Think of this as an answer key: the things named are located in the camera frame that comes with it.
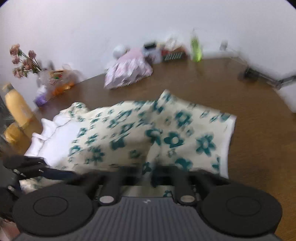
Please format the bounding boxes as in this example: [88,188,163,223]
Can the yellow thermos bottle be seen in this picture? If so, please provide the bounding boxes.
[3,83,43,138]

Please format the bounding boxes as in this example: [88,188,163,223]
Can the small black box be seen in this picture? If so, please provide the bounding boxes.
[144,42,157,50]

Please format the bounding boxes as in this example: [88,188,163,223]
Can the purple tissue box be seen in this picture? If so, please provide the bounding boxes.
[34,85,51,107]

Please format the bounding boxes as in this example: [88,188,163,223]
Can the cream green floral garment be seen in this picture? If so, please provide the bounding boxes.
[26,90,236,197]

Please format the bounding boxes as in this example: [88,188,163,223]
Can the pink floral ruffled dress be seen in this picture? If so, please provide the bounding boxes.
[104,57,153,89]

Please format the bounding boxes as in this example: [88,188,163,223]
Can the plastic snack bag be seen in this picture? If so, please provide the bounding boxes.
[39,64,82,98]

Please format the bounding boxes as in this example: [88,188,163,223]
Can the pink dried flowers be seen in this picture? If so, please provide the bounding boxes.
[10,44,42,79]

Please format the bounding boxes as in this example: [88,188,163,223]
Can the pink folded garment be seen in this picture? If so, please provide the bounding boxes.
[123,48,146,60]

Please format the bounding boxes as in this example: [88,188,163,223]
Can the yellow pouch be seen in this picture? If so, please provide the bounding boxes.
[4,123,31,155]

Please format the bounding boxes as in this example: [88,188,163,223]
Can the white power strip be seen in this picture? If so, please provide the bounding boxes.
[203,51,239,59]

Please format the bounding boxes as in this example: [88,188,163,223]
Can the green spray bottle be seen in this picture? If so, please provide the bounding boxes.
[191,29,202,62]

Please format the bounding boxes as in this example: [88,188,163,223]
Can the white tin box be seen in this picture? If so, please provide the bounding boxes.
[148,49,163,64]

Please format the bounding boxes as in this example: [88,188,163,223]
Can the dark red tissue box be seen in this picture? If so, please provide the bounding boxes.
[162,47,188,62]

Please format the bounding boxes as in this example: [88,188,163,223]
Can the white round speaker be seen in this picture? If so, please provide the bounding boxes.
[112,45,128,59]

